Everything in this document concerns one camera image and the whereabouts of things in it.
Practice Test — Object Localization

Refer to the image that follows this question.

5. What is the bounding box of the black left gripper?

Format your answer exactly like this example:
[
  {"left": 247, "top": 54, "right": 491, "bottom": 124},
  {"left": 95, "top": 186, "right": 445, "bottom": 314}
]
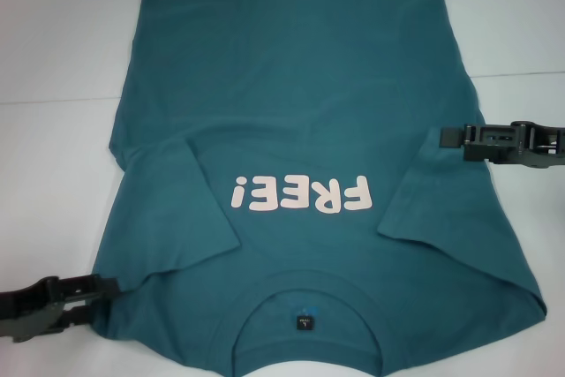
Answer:
[{"left": 0, "top": 274, "right": 121, "bottom": 343}]

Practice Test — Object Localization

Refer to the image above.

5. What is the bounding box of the teal t-shirt with FREE print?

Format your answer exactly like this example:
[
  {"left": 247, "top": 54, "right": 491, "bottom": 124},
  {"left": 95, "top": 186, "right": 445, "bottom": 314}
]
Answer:
[{"left": 90, "top": 0, "right": 548, "bottom": 377}]

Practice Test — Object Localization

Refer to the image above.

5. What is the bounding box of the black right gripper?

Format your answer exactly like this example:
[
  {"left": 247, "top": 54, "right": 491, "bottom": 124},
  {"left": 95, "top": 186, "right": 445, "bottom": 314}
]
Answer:
[{"left": 440, "top": 120, "right": 565, "bottom": 170}]

